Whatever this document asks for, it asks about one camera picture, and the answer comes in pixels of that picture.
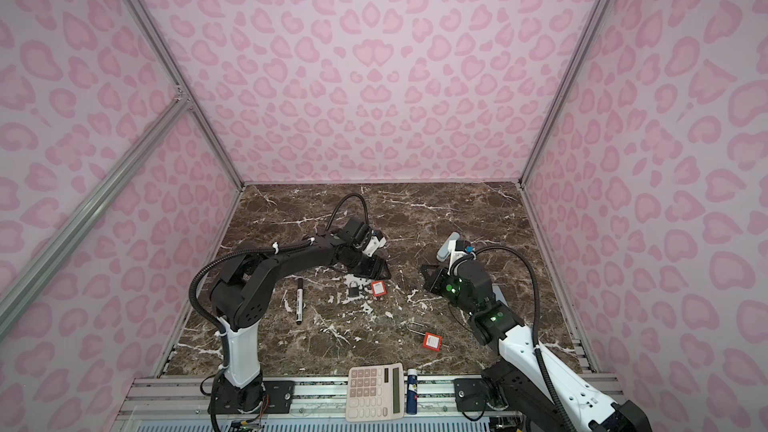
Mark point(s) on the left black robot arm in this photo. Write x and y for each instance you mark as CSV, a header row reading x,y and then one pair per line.
x,y
234,292

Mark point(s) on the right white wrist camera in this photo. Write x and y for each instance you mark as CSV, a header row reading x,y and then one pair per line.
x,y
462,248

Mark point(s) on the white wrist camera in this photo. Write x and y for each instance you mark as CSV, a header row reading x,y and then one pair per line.
x,y
376,241
462,248

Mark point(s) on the blue white glue stick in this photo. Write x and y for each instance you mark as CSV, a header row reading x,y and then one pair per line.
x,y
412,392

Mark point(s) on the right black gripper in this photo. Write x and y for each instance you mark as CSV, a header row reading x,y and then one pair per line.
x,y
437,279

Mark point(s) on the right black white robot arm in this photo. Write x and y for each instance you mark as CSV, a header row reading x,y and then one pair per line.
x,y
527,378

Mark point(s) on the pink white calculator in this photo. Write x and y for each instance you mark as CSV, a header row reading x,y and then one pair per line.
x,y
375,393

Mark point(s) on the light blue grey case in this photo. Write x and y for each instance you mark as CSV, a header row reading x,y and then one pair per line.
x,y
445,251

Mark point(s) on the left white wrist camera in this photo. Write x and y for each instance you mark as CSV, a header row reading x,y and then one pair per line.
x,y
376,241

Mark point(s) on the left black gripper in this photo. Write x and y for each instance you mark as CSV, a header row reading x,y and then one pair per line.
x,y
376,270

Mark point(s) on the black marker pen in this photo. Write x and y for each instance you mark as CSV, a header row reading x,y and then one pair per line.
x,y
299,301

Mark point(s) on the red padlock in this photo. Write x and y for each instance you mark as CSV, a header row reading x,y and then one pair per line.
x,y
430,341
378,288

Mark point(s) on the aluminium front rail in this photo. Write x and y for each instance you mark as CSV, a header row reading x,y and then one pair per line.
x,y
437,403

